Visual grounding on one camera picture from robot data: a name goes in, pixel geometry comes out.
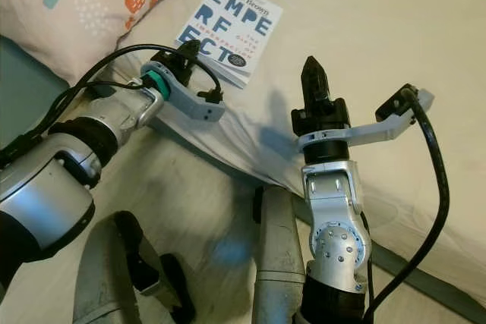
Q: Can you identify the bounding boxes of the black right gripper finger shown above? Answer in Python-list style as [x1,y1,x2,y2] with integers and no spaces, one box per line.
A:
[300,55,333,111]

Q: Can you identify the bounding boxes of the white book blue letters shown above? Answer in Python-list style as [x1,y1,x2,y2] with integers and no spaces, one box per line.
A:
[174,0,285,90]

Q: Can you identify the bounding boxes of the pink pillow coloured patches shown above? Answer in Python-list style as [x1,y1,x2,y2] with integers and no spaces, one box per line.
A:
[0,0,215,87]

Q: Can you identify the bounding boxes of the beige mattress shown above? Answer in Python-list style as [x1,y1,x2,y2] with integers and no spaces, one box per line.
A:
[114,0,486,304]

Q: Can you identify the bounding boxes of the grey right robot leg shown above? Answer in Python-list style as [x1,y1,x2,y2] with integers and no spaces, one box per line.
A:
[251,186,312,324]

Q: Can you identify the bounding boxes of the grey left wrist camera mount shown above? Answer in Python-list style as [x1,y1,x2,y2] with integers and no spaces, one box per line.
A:
[158,62,226,122]

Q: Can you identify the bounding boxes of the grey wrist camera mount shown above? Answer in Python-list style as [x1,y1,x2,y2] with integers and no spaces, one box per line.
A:
[158,62,226,122]
[298,87,435,153]

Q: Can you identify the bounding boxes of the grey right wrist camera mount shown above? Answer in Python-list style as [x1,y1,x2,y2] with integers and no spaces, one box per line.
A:
[298,87,435,153]

